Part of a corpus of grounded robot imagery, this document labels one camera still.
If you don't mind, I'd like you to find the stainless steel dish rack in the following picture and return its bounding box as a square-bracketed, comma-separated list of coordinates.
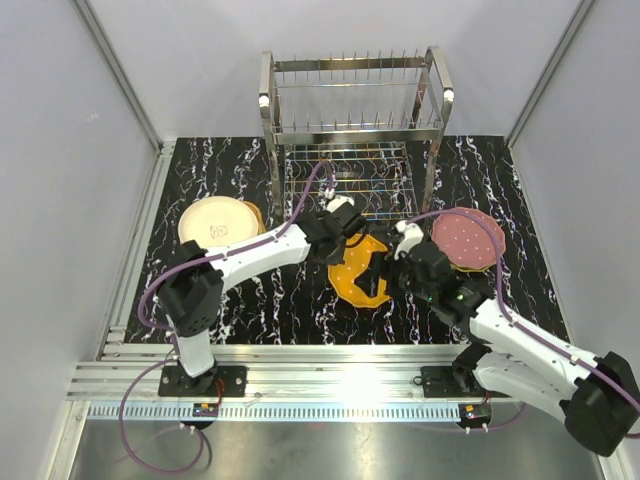
[258, 46, 455, 221]

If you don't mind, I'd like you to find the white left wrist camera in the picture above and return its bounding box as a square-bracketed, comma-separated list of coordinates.
[325, 195, 355, 213]

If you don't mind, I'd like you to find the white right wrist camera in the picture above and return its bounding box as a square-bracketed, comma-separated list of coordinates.
[394, 220, 424, 260]

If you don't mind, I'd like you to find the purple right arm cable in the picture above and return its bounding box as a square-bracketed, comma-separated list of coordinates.
[407, 209, 640, 434]

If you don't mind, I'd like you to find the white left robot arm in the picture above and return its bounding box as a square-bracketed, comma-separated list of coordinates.
[154, 197, 367, 397]

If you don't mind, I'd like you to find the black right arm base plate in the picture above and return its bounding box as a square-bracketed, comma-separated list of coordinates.
[419, 366, 485, 398]

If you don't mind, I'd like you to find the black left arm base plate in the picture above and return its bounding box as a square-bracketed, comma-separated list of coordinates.
[158, 364, 248, 398]

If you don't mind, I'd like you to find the aluminium rail frame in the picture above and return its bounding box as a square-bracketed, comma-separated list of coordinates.
[64, 139, 640, 480]

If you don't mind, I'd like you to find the pink dotted plate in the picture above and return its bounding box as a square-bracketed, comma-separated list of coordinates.
[431, 207, 506, 268]

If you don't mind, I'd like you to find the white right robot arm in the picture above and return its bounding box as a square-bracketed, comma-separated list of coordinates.
[355, 241, 639, 457]

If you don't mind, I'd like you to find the black marble pattern mat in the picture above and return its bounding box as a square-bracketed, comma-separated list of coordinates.
[121, 136, 568, 345]

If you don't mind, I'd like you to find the orange dotted plate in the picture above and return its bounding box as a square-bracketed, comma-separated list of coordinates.
[328, 234, 391, 308]

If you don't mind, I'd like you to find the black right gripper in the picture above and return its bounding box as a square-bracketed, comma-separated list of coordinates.
[354, 250, 437, 303]

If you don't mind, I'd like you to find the yellow-green dotted plate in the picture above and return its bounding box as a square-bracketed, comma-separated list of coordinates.
[451, 264, 492, 274]

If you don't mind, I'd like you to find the stack of plates underneath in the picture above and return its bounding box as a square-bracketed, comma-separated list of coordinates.
[244, 201, 266, 235]

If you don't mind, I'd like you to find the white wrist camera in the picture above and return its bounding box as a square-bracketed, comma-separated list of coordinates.
[325, 195, 355, 213]
[394, 220, 424, 260]

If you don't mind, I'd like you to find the cream plate with drawing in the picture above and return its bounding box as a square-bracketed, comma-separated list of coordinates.
[178, 196, 261, 248]

